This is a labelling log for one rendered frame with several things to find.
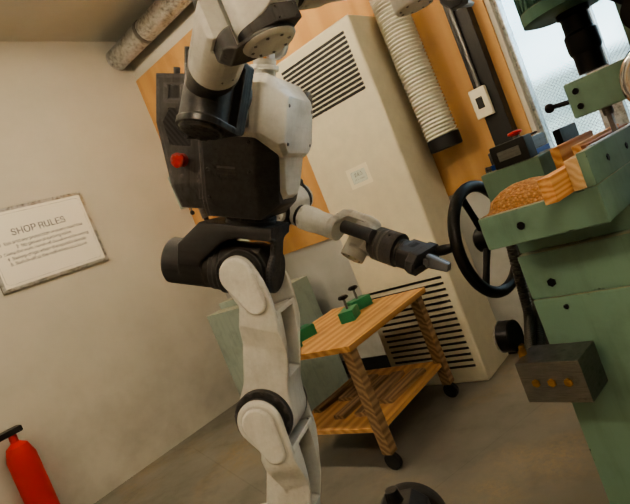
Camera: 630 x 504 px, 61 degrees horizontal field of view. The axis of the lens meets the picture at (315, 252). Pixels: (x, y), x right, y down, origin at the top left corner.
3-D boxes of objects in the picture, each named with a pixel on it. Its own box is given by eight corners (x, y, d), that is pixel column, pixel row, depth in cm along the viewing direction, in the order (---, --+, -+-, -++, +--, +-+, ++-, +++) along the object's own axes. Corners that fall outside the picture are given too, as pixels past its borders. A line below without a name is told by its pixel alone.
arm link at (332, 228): (371, 256, 142) (331, 241, 150) (385, 227, 144) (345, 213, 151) (361, 247, 137) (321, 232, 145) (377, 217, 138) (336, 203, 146)
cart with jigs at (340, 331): (369, 399, 286) (324, 289, 282) (465, 391, 249) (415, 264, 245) (293, 473, 236) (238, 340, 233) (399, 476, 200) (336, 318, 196)
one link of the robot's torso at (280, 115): (138, 220, 113) (135, 43, 107) (210, 206, 146) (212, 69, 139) (269, 233, 106) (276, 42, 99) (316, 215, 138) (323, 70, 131)
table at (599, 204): (561, 187, 143) (554, 166, 143) (694, 147, 121) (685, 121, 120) (444, 261, 103) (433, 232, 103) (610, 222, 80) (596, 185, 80)
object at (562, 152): (594, 161, 114) (583, 132, 114) (602, 159, 113) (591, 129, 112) (561, 182, 101) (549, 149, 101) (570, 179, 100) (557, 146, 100)
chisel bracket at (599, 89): (589, 121, 109) (574, 82, 109) (666, 91, 99) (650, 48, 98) (576, 127, 104) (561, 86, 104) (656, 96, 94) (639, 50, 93)
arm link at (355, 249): (383, 273, 140) (349, 260, 147) (401, 237, 141) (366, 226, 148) (364, 257, 131) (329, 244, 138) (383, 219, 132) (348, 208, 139)
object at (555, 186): (645, 139, 117) (639, 122, 117) (656, 136, 116) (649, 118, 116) (545, 205, 80) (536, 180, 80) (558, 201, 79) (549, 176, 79)
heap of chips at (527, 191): (504, 204, 102) (497, 186, 102) (578, 182, 91) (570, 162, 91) (482, 217, 96) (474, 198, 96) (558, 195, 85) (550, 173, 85)
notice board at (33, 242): (108, 259, 338) (78, 191, 335) (109, 259, 337) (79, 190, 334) (3, 295, 290) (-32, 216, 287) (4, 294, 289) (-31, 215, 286)
